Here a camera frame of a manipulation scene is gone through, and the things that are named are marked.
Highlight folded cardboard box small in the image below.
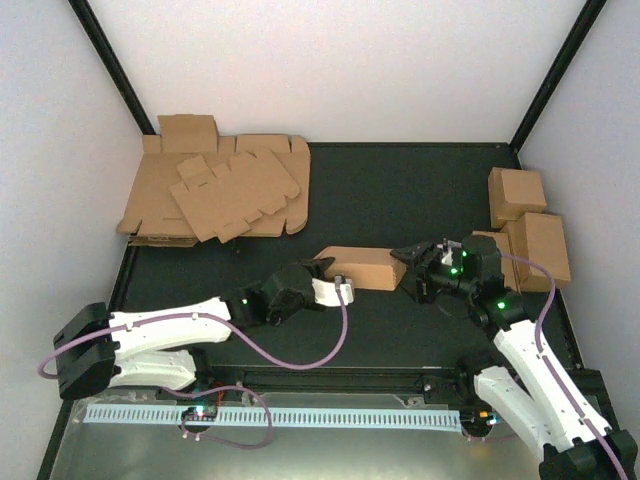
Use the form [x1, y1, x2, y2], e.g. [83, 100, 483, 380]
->
[472, 231, 520, 293]

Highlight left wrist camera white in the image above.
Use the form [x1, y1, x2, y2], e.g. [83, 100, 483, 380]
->
[312, 275, 355, 307]

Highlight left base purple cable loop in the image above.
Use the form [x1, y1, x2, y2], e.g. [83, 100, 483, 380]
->
[179, 384, 276, 450]

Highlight right black frame post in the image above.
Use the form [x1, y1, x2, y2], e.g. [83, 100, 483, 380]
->
[509, 0, 608, 154]

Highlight left black frame post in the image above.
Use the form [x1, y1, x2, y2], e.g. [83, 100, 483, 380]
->
[68, 0, 156, 135]

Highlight controller board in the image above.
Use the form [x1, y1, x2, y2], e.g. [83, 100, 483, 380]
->
[460, 407, 501, 428]
[181, 405, 218, 422]

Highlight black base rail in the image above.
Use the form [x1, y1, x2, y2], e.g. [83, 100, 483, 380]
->
[99, 362, 601, 406]

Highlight left controller board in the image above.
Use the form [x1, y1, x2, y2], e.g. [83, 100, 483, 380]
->
[181, 405, 218, 422]

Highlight right controller board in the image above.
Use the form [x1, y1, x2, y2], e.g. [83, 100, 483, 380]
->
[460, 407, 501, 428]

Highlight stack of flat cardboard blanks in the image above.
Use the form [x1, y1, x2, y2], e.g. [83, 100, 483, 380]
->
[117, 114, 311, 247]

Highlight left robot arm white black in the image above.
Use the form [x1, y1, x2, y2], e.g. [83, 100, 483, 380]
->
[38, 257, 353, 400]

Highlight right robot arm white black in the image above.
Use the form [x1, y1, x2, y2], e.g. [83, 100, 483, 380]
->
[391, 235, 638, 479]

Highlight black frame post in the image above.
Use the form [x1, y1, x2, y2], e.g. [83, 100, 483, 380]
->
[509, 0, 608, 154]
[68, 0, 156, 135]

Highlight white slotted cable duct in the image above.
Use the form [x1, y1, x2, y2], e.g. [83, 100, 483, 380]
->
[83, 404, 462, 434]

